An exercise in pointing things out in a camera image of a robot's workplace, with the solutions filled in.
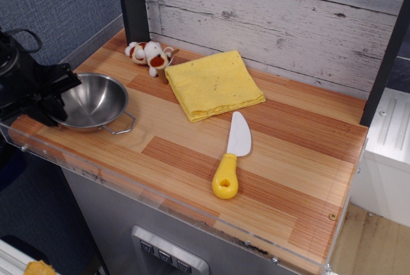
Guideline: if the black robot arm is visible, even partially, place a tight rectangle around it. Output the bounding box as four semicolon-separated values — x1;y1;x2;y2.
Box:
1;29;81;126

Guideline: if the yellow object bottom left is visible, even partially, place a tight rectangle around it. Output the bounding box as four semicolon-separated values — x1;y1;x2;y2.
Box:
23;260;57;275

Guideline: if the stainless steel colander bowl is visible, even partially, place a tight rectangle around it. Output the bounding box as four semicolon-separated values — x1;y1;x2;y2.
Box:
51;72;136;135

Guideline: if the white side cabinet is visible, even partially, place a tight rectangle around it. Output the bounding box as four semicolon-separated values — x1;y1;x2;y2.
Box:
350;88;409;226

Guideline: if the black left frame post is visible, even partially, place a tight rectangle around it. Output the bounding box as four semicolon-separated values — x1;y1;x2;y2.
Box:
120;0;150;42

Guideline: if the yellow handled toy knife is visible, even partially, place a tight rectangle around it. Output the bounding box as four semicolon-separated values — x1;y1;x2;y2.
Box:
212;112;252;199

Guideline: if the white brown plush dog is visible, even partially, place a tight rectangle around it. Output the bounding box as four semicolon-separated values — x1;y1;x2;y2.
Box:
124;41;179;84

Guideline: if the folded yellow cloth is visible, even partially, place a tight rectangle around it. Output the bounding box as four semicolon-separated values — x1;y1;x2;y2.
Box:
165;51;266;122

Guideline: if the black frame post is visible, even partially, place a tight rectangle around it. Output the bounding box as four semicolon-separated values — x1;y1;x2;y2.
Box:
360;0;409;127
120;0;150;42

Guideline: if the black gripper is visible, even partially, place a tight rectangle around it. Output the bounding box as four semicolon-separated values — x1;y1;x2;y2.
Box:
1;54;81;127

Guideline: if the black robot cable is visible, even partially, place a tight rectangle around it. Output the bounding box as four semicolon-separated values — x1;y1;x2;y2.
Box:
3;27;43;54

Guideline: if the black right frame post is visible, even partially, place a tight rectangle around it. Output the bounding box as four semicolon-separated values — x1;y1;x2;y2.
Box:
360;0;409;127

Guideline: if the clear acrylic table guard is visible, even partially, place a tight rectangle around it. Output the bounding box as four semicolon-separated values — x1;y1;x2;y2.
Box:
5;31;368;274

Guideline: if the grey cabinet with dispenser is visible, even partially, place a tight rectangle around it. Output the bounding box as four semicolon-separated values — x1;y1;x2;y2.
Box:
63;169;292;274

